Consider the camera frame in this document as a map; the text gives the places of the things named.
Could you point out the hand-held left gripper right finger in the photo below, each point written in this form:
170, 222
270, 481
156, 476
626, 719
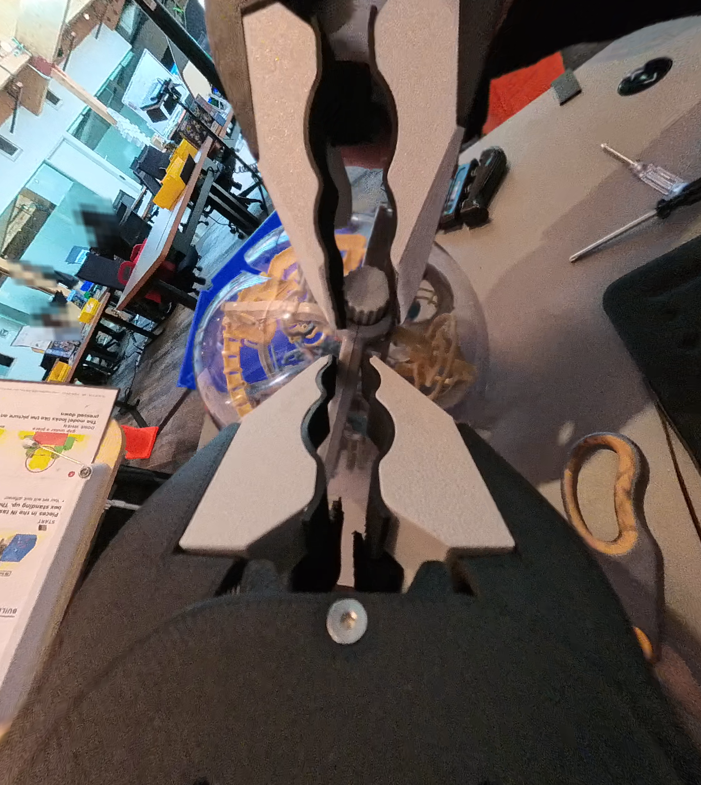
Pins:
443, 491

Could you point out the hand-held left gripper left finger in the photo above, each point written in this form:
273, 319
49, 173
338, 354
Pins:
259, 491

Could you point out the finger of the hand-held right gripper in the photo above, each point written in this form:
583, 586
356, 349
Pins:
289, 135
418, 135

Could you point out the clear maze ball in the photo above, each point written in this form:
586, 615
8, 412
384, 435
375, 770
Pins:
265, 331

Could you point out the black bit holder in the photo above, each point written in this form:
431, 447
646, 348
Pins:
473, 187

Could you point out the yellow bin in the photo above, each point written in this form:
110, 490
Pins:
176, 174

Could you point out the orange object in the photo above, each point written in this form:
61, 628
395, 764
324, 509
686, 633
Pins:
137, 442

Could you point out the blue storage bin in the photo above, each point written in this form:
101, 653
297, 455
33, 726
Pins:
191, 356

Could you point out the small black block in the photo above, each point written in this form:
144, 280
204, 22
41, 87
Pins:
568, 86

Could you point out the wooden office desk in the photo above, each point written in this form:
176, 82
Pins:
160, 245

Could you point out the printed instruction sheet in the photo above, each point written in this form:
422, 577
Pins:
13, 528

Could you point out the black tweezers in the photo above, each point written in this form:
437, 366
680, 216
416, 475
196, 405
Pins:
694, 509

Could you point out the black perforated pad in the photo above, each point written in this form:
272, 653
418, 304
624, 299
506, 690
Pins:
688, 344

